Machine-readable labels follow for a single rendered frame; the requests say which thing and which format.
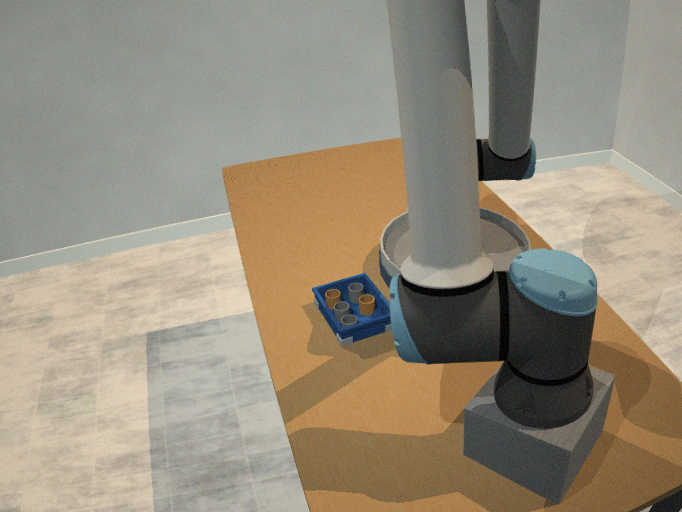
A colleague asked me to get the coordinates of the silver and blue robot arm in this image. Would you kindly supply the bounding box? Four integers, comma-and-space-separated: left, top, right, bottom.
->
386, 0, 598, 429

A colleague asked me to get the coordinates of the bronze bushing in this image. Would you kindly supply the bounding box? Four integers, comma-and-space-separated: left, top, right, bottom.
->
325, 289, 341, 310
359, 294, 375, 316

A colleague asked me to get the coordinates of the blue crate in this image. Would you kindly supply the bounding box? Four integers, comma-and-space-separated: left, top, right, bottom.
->
312, 273, 392, 347

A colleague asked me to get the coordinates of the grey metal bushing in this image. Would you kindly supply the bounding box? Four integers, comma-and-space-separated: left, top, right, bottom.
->
348, 283, 364, 303
334, 301, 350, 323
341, 314, 358, 328

